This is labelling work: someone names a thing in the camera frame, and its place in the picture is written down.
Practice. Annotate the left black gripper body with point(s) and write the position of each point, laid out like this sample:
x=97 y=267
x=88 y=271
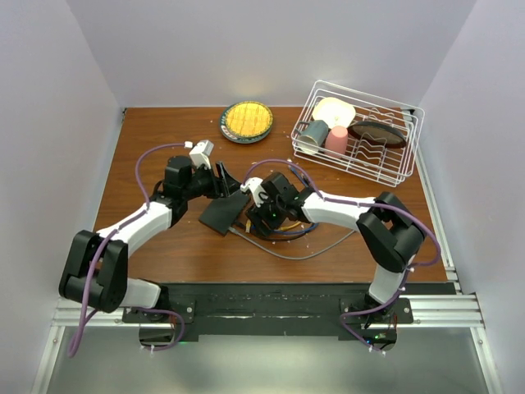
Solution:
x=203 y=183

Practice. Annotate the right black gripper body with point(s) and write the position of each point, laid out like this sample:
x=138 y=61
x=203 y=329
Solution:
x=271 y=213

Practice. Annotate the black network switch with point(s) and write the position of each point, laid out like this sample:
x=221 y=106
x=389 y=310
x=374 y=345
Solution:
x=221 y=213

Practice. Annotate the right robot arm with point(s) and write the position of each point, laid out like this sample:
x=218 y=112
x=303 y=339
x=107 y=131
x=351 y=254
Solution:
x=391 y=233

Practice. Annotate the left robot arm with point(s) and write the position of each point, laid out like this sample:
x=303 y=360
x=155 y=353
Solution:
x=96 y=269

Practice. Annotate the yellow and green plate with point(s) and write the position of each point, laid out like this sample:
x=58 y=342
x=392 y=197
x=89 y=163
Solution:
x=246 y=122

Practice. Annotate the grey mug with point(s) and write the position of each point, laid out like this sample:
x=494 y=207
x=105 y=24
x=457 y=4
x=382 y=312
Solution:
x=312 y=136

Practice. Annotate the pink cup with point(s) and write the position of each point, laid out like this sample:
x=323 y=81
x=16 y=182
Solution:
x=336 y=142

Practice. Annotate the white bowl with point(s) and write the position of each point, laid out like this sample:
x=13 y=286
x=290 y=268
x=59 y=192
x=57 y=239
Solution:
x=334 y=112

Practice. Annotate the brown plate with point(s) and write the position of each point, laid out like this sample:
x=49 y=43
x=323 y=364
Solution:
x=375 y=132

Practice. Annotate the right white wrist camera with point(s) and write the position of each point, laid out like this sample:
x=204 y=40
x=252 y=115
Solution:
x=254 y=187

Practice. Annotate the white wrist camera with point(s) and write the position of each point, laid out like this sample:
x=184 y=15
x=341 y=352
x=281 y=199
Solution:
x=254 y=187
x=200 y=152

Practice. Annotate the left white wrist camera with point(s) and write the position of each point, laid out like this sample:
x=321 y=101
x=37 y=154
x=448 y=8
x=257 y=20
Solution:
x=200 y=152

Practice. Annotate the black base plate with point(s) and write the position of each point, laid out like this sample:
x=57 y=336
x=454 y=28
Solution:
x=282 y=309

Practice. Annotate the white wire dish rack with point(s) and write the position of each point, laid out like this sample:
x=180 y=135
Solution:
x=374 y=162

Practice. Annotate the aluminium frame rail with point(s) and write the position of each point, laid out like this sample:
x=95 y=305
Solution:
x=443 y=351

